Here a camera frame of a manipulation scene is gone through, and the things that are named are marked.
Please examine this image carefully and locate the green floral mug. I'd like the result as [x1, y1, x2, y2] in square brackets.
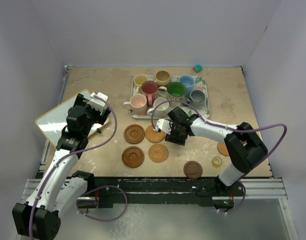
[157, 81, 186, 102]

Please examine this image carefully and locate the dark walnut round coaster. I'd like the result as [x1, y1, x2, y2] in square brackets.
[183, 161, 203, 179]

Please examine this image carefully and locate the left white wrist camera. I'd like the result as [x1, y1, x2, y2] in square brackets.
[88, 92, 109, 111]

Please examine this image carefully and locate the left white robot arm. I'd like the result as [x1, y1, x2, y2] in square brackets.
[12, 92, 111, 240]

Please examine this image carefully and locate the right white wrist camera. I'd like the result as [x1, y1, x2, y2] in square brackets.
[153, 119, 172, 135]

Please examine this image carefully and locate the green eraser block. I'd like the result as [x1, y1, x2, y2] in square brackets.
[192, 64, 203, 73]

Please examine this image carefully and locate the floral serving tray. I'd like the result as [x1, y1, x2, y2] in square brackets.
[130, 75, 210, 121]

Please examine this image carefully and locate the brown ringed wooden saucer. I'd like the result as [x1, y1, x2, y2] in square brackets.
[124, 124, 145, 144]

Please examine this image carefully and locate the loose purple cable loop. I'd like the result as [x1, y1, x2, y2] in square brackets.
[76, 185, 128, 222]

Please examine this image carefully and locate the light wood round coaster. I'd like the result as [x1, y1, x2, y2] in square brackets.
[176, 125, 187, 136]

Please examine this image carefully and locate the yellow tape roll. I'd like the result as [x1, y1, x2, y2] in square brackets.
[211, 156, 222, 167]

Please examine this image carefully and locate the large brown ringed saucer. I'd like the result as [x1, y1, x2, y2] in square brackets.
[122, 146, 145, 168]

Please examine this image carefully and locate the woven rattan coaster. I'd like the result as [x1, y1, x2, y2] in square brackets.
[148, 143, 169, 163]
[145, 125, 166, 143]

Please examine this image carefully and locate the tan wooden cup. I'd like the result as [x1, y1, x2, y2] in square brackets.
[155, 70, 171, 87]

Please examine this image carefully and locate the black aluminium base frame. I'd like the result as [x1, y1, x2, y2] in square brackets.
[38, 171, 287, 211]

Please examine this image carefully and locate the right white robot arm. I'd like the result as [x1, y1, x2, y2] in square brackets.
[157, 107, 268, 196]

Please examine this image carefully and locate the yellow mug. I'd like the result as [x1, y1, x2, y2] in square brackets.
[133, 74, 148, 94]

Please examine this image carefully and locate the grey cup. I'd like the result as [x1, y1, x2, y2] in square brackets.
[189, 90, 206, 109]

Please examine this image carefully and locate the red pink mug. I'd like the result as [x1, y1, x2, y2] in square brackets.
[141, 80, 158, 106]

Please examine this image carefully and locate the white beige mug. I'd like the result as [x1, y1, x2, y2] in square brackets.
[146, 97, 170, 119]

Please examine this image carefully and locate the light blue cup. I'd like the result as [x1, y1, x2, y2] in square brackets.
[179, 75, 195, 97]

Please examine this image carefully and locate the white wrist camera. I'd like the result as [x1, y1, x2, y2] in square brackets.
[153, 119, 172, 135]
[88, 92, 109, 111]

